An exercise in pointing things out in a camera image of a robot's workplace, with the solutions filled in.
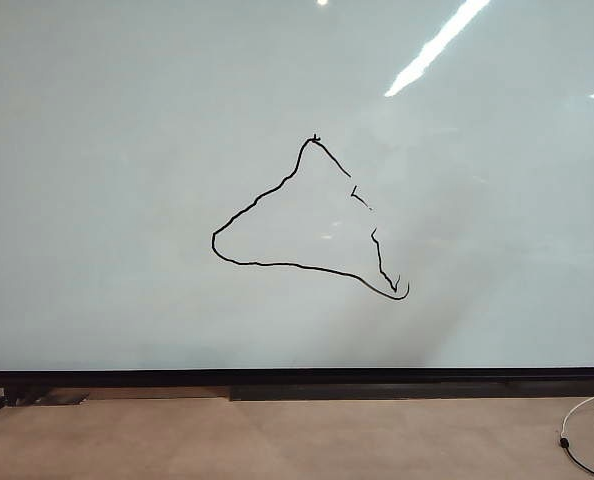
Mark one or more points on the black whiteboard tray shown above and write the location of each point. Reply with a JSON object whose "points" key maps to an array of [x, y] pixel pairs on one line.
{"points": [[377, 392]]}

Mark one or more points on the black framed whiteboard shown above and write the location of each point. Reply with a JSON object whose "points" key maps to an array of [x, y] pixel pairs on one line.
{"points": [[127, 150]]}

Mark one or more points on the black stand foot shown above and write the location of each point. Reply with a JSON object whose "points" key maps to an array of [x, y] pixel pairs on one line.
{"points": [[52, 398]]}

